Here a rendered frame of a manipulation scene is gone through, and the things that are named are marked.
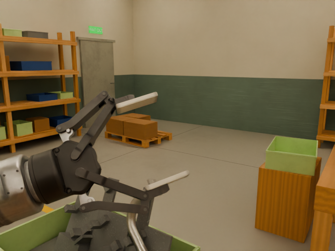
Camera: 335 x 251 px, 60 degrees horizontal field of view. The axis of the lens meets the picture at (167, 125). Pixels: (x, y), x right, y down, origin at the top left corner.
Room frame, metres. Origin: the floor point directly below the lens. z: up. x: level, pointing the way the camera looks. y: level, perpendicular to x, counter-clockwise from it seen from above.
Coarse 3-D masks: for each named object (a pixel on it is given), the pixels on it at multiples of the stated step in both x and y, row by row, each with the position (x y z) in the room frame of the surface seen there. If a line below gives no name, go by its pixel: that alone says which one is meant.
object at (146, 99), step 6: (144, 96) 0.47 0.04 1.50; (150, 96) 0.47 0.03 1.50; (156, 96) 0.47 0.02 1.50; (126, 102) 0.46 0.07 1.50; (132, 102) 0.46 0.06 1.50; (138, 102) 0.46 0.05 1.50; (144, 102) 0.47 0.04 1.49; (150, 102) 0.48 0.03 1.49; (120, 108) 0.46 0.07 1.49; (126, 108) 0.47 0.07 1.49; (132, 108) 0.48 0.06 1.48
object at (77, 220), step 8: (88, 192) 1.08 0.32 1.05; (72, 216) 1.06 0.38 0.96; (80, 216) 1.04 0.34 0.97; (88, 216) 1.01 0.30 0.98; (96, 216) 0.99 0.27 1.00; (72, 224) 1.04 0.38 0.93; (80, 224) 1.02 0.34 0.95; (64, 232) 1.00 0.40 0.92; (64, 240) 0.96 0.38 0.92; (72, 240) 0.94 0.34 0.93; (56, 248) 0.96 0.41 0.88; (64, 248) 0.94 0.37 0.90; (72, 248) 0.92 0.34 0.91; (80, 248) 0.91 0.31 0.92; (88, 248) 0.94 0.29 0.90
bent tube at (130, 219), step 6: (150, 180) 0.85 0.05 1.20; (138, 204) 0.85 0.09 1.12; (132, 216) 0.84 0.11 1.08; (132, 222) 0.84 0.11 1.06; (132, 228) 0.82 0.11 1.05; (132, 234) 0.81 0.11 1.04; (138, 234) 0.82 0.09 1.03; (132, 240) 0.81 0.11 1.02; (138, 240) 0.80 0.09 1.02; (138, 246) 0.79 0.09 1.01; (144, 246) 0.79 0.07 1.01
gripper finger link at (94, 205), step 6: (84, 204) 0.38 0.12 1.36; (90, 204) 0.38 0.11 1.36; (96, 204) 0.38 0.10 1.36; (102, 204) 0.38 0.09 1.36; (108, 204) 0.38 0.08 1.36; (114, 204) 0.38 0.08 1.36; (120, 204) 0.38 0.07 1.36; (126, 204) 0.38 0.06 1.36; (132, 204) 0.38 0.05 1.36; (84, 210) 0.37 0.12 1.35; (90, 210) 0.37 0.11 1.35; (108, 210) 0.38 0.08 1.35; (114, 210) 0.38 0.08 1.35; (120, 210) 0.38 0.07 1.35; (126, 210) 0.38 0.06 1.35; (132, 210) 0.38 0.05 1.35; (138, 210) 0.38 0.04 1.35; (144, 210) 0.38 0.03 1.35
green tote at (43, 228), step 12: (72, 204) 1.17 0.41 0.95; (48, 216) 1.08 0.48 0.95; (60, 216) 1.12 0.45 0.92; (12, 228) 0.97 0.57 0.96; (24, 228) 1.00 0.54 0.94; (36, 228) 1.03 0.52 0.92; (48, 228) 1.07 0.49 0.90; (60, 228) 1.11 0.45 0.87; (156, 228) 0.97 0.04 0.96; (0, 240) 0.93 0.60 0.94; (12, 240) 0.96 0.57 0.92; (24, 240) 0.99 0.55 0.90; (36, 240) 1.03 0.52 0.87; (48, 240) 1.07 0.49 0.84; (180, 240) 0.90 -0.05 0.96
